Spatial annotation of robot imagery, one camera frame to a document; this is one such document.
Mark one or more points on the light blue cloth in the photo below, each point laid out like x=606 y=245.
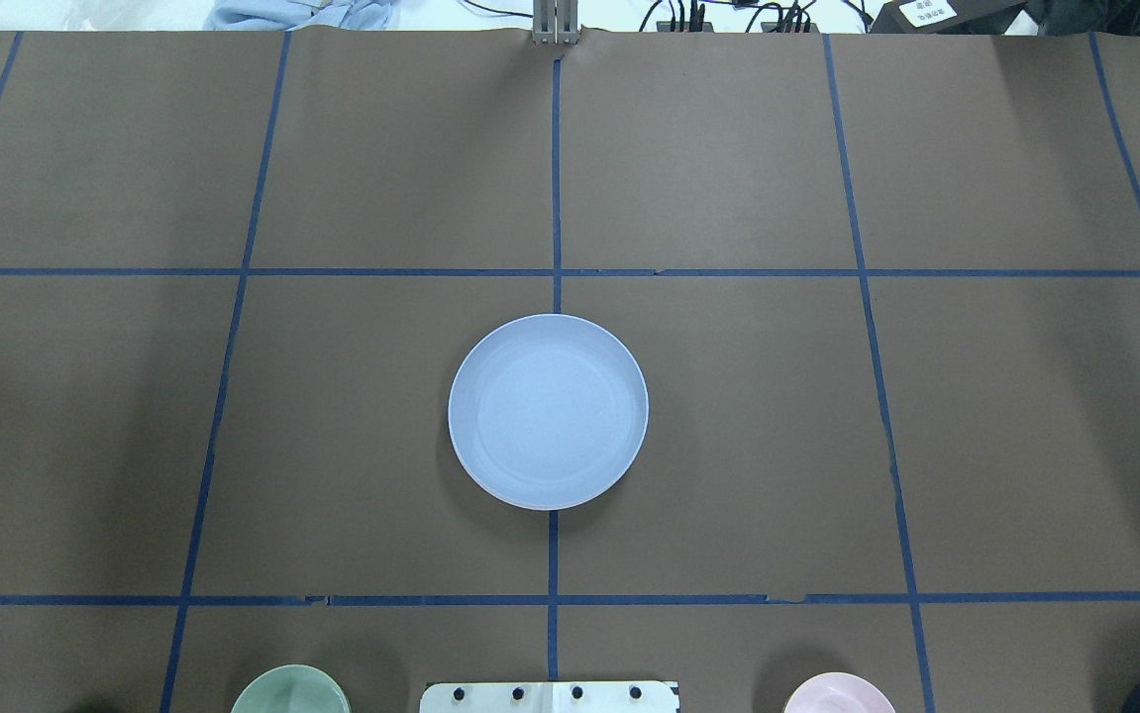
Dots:
x=286 y=16

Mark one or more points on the black box with label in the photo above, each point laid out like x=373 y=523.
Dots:
x=978 y=18

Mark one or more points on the metal camera post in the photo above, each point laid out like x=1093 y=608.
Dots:
x=555 y=22

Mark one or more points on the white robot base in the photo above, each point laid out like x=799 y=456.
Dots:
x=552 y=696

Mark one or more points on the pink bowl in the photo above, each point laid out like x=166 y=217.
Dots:
x=837 y=692

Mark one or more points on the green bowl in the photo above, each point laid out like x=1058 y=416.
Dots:
x=292 y=688

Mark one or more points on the light blue plate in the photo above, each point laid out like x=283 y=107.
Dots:
x=548 y=396

